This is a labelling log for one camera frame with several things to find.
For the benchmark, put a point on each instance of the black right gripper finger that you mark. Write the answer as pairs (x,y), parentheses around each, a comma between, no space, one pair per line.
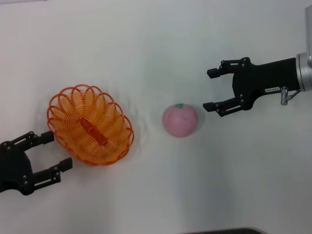
(210,106)
(214,72)

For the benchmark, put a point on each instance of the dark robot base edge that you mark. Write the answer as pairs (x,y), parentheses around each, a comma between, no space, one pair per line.
(226,231)

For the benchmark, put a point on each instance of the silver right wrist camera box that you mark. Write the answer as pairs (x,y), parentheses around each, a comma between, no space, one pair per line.
(309,29)

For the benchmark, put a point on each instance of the orange woven plastic basket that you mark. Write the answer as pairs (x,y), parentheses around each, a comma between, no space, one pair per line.
(73,114)

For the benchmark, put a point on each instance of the pink toy peach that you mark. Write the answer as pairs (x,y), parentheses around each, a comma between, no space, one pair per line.
(180,122)

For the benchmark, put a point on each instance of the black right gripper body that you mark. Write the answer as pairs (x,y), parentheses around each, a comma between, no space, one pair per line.
(263,78)

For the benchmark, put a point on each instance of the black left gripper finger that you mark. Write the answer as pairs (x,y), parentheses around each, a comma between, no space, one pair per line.
(64,165)
(46,137)

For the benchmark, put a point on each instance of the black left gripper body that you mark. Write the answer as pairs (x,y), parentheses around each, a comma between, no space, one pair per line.
(14,168)

